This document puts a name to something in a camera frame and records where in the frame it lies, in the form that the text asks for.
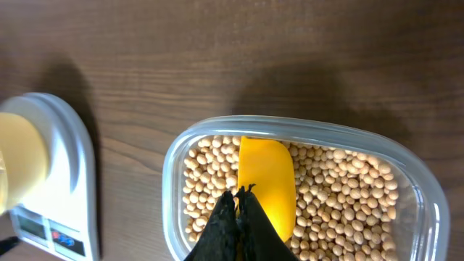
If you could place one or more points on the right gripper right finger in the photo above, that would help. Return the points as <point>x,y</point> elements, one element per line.
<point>259,240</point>

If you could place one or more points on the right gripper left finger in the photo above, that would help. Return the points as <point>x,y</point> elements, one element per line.
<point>220,237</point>

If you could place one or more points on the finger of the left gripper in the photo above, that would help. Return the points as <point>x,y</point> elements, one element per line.
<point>8,244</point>

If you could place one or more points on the yellow measuring scoop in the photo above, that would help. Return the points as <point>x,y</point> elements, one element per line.
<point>268,166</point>

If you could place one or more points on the white digital kitchen scale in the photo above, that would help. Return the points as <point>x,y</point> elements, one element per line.
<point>61,216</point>

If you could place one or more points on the yellow bowl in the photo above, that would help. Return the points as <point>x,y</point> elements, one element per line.
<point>24,160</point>

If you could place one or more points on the soybeans pile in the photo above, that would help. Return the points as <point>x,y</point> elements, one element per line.
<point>345,201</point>

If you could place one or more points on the clear plastic container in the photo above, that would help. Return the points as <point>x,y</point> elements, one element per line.
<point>421,229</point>

